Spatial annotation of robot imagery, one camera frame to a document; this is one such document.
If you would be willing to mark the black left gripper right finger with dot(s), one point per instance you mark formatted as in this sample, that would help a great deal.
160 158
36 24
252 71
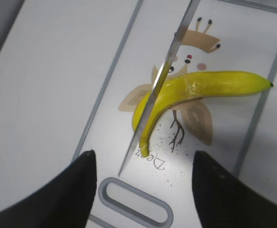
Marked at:
222 201

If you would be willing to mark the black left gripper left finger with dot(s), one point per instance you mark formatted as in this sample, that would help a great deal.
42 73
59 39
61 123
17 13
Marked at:
64 202

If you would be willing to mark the knife with white handle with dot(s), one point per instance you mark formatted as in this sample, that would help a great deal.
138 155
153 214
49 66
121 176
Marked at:
159 81

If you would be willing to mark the yellow plastic banana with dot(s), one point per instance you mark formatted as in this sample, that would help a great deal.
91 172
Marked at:
194 85

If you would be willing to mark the white cutting board grey rim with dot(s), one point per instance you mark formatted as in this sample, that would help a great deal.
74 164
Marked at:
155 191

